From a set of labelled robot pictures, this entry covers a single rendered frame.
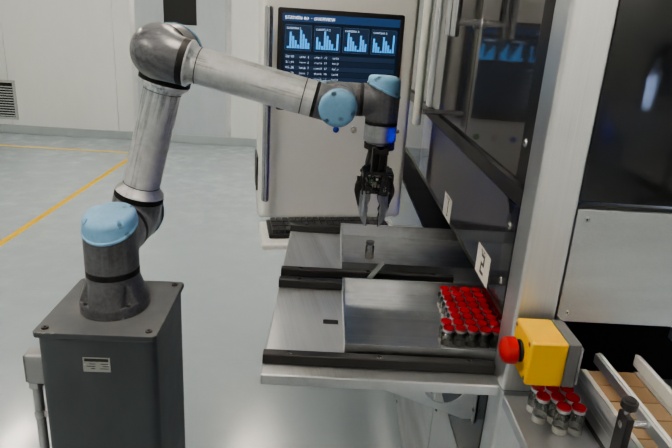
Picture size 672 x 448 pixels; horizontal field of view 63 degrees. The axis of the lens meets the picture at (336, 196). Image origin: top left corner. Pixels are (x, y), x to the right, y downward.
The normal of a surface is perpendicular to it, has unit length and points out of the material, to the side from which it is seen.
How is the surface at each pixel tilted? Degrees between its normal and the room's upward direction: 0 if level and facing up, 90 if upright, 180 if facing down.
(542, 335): 0
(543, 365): 90
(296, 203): 90
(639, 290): 90
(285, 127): 90
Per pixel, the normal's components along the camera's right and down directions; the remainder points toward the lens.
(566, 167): 0.00, 0.30
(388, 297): 0.06, -0.95
